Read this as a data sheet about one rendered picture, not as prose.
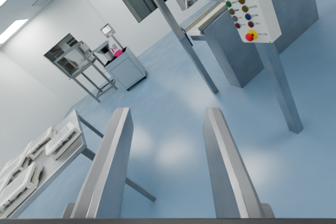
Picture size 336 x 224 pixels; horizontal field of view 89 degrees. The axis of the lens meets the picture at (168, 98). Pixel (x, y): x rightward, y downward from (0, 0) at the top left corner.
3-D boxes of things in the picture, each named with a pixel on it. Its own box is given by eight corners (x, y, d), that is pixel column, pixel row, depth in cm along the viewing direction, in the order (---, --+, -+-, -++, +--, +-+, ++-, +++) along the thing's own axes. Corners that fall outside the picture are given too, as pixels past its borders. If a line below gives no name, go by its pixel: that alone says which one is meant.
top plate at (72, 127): (48, 157, 114) (45, 155, 113) (47, 147, 134) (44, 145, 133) (77, 128, 124) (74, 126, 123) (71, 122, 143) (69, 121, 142)
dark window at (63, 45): (69, 78, 654) (43, 54, 603) (69, 78, 655) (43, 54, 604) (95, 57, 632) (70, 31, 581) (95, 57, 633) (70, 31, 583)
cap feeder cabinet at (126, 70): (126, 92, 408) (103, 68, 373) (128, 83, 458) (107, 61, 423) (147, 77, 398) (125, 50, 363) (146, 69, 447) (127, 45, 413)
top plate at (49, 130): (28, 156, 148) (25, 155, 147) (32, 146, 169) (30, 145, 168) (51, 134, 155) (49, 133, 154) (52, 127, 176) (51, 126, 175)
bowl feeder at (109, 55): (105, 65, 387) (92, 52, 370) (107, 61, 418) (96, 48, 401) (121, 52, 379) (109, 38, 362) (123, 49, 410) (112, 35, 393)
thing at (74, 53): (93, 113, 452) (42, 69, 383) (101, 94, 545) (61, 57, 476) (135, 81, 428) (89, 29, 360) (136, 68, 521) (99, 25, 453)
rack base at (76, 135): (55, 161, 116) (52, 159, 115) (52, 150, 136) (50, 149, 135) (82, 132, 126) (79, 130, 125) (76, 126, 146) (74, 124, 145)
